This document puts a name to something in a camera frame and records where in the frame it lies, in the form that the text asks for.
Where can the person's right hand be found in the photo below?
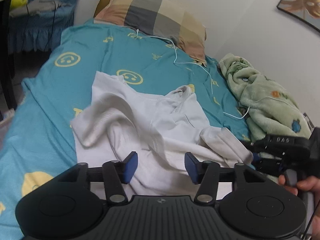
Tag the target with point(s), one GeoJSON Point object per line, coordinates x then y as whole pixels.
{"type": "Point", "coordinates": [307, 186]}

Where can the plaid pillow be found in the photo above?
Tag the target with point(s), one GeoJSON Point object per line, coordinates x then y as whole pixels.
{"type": "Point", "coordinates": [155, 17]}

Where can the green fleece blanket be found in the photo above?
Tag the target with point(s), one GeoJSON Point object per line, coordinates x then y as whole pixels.
{"type": "Point", "coordinates": [262, 92]}

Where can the teal smiley print bed sheet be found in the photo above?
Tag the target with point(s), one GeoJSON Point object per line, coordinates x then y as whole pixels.
{"type": "Point", "coordinates": [45, 100]}

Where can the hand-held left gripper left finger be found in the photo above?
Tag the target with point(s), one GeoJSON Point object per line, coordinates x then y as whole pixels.
{"type": "Point", "coordinates": [130, 167]}

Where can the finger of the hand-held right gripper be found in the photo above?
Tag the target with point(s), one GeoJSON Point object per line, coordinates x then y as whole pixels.
{"type": "Point", "coordinates": [267, 166]}
{"type": "Point", "coordinates": [255, 146]}

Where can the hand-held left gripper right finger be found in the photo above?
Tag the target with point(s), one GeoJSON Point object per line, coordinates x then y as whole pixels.
{"type": "Point", "coordinates": [192, 167]}

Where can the grey cloth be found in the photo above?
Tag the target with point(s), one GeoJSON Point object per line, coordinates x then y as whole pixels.
{"type": "Point", "coordinates": [42, 6]}

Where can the green ball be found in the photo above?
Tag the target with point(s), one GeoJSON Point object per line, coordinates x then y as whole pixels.
{"type": "Point", "coordinates": [18, 1]}

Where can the gold leaf wall picture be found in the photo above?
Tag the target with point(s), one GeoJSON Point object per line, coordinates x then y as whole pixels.
{"type": "Point", "coordinates": [305, 0]}

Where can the blue covered chair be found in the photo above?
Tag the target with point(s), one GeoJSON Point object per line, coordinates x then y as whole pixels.
{"type": "Point", "coordinates": [37, 30]}

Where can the white t-shirt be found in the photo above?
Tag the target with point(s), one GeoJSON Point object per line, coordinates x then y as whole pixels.
{"type": "Point", "coordinates": [150, 120]}

